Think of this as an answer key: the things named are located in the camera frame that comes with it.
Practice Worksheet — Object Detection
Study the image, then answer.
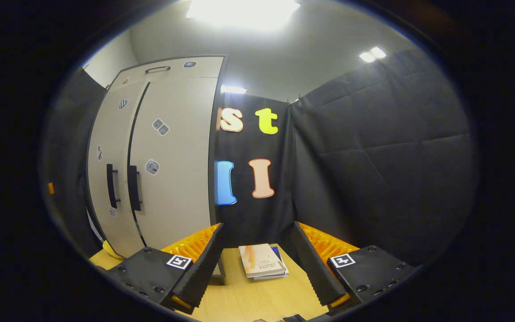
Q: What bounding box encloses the black door handle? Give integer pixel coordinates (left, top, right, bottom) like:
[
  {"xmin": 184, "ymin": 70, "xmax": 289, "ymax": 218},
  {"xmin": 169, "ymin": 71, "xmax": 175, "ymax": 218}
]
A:
[
  {"xmin": 106, "ymin": 164, "xmax": 122, "ymax": 209},
  {"xmin": 127, "ymin": 165, "xmax": 143, "ymax": 212}
]

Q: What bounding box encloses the small ceiling light panel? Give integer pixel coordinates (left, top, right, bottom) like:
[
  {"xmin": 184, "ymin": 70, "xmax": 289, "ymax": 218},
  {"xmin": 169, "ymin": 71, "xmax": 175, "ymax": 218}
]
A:
[{"xmin": 359, "ymin": 47, "xmax": 388, "ymax": 64}]

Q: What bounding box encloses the white cabinet door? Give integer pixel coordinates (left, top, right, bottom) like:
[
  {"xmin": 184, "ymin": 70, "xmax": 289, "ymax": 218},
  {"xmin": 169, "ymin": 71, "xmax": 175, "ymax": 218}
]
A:
[
  {"xmin": 87, "ymin": 82, "xmax": 151, "ymax": 259},
  {"xmin": 128, "ymin": 77, "xmax": 219, "ymax": 251}
]

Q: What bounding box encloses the white and grey cabinet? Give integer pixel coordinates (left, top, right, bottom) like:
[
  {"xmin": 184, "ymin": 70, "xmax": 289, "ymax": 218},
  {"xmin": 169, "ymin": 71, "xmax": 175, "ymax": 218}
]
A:
[{"xmin": 85, "ymin": 55, "xmax": 229, "ymax": 278}]

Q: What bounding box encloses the white cabinet drawer front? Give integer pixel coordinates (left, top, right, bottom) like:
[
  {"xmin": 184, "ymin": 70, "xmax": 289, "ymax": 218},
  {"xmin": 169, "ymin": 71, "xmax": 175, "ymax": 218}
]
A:
[{"xmin": 108, "ymin": 56, "xmax": 225, "ymax": 92}]

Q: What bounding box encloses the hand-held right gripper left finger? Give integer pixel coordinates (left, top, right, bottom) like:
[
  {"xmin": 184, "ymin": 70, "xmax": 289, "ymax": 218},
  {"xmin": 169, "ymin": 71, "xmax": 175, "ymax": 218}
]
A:
[{"xmin": 106, "ymin": 222, "xmax": 224, "ymax": 314}]

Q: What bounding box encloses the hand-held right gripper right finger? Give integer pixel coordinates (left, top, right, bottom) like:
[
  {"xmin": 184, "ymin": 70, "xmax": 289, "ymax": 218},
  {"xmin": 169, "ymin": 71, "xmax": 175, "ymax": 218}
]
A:
[{"xmin": 290, "ymin": 221, "xmax": 419, "ymax": 314}]

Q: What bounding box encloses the large ceiling light panel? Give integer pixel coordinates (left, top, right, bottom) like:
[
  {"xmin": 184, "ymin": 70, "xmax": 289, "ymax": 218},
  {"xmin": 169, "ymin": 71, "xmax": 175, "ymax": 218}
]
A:
[{"xmin": 186, "ymin": 0, "xmax": 301, "ymax": 31}]

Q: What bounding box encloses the black backdrop cloth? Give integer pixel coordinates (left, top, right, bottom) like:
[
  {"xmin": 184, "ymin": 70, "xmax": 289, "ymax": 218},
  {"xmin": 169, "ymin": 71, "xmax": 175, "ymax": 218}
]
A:
[{"xmin": 43, "ymin": 48, "xmax": 479, "ymax": 269}]

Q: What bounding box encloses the yellow fluffy sponge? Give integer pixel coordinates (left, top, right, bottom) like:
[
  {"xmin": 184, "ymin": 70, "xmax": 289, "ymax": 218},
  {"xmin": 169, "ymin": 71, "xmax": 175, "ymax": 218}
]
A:
[{"xmin": 102, "ymin": 240, "xmax": 125, "ymax": 260}]

